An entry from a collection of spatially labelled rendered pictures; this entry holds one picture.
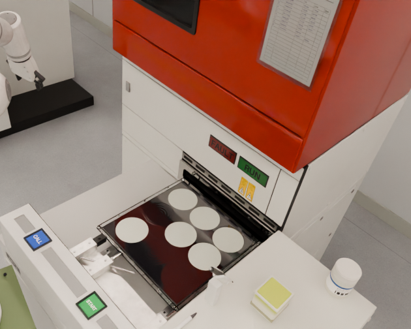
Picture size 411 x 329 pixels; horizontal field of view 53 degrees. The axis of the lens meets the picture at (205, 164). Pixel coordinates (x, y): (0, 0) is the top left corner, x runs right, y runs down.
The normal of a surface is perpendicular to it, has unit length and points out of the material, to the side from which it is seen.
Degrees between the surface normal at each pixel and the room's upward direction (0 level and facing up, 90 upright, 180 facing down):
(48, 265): 0
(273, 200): 90
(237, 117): 90
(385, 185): 90
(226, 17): 90
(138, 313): 0
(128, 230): 0
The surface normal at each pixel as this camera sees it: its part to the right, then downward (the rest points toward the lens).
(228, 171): -0.70, 0.40
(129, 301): 0.14, -0.74
